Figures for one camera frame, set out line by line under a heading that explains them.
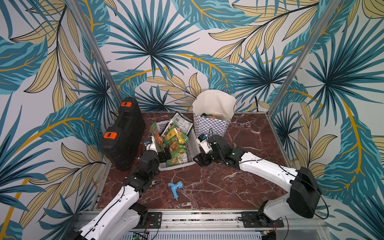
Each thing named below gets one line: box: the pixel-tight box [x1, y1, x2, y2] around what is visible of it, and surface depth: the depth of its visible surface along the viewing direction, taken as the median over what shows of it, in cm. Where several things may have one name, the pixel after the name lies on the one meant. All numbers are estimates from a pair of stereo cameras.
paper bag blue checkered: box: [192, 89, 237, 138], surface depth 97 cm
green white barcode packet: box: [160, 111, 194, 138], surface depth 99 cm
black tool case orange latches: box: [99, 96, 146, 171], surface depth 81 cm
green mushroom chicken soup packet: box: [166, 148, 188, 167], surface depth 90 cm
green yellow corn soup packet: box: [163, 123, 189, 144], surface depth 97 cm
